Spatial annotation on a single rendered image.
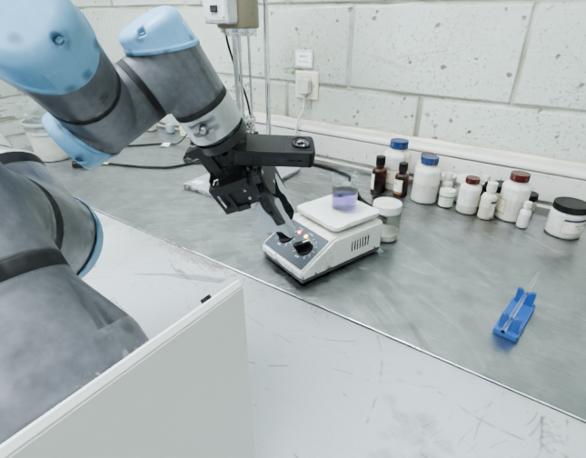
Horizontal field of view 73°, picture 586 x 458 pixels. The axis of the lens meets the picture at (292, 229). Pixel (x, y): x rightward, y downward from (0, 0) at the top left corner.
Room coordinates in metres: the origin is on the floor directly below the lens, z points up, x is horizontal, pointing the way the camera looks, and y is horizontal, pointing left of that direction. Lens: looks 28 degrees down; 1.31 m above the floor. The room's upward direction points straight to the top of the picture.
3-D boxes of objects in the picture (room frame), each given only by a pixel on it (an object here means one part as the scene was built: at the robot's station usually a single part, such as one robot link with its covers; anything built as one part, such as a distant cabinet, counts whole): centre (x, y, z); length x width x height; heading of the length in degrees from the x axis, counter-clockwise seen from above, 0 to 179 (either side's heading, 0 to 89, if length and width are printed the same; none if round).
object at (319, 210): (0.69, -0.09, 0.98); 0.12 x 0.12 x 0.01; 37
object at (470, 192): (0.87, -0.42, 0.94); 0.05 x 0.05 x 0.09
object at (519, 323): (0.47, -0.34, 0.92); 0.10 x 0.03 x 0.04; 138
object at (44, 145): (1.28, 0.79, 1.01); 0.14 x 0.14 x 0.21
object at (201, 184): (1.08, 0.14, 0.91); 0.30 x 0.20 x 0.01; 145
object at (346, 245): (0.68, -0.07, 0.94); 0.22 x 0.13 x 0.08; 127
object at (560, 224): (0.76, -0.59, 0.94); 0.07 x 0.07 x 0.07
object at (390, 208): (0.74, -0.20, 0.94); 0.06 x 0.06 x 0.08
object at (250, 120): (1.09, 0.13, 1.17); 0.07 x 0.07 x 0.25
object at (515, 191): (0.83, -0.51, 0.95); 0.06 x 0.06 x 0.11
